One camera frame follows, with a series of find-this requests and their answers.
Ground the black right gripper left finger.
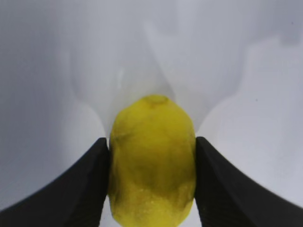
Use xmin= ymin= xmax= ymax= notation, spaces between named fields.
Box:
xmin=0 ymin=138 xmax=109 ymax=227

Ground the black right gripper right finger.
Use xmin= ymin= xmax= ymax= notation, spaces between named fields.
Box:
xmin=195 ymin=137 xmax=303 ymax=227

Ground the yellow lemon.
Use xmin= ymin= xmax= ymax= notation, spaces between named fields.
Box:
xmin=108 ymin=95 xmax=196 ymax=227

